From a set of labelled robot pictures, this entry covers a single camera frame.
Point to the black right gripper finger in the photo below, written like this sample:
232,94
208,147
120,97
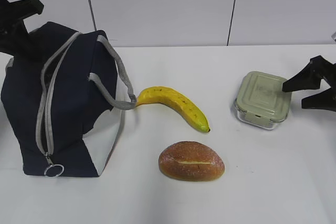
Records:
309,78
321,101

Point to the green lidded glass container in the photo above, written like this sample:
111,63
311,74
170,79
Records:
260,100

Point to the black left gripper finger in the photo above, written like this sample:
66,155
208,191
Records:
19,10
18,42

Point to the brown bread roll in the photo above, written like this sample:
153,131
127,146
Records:
191,161

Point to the yellow banana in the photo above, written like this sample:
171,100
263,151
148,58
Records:
177,102

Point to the navy insulated lunch bag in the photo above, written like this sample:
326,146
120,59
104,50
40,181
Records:
65,110

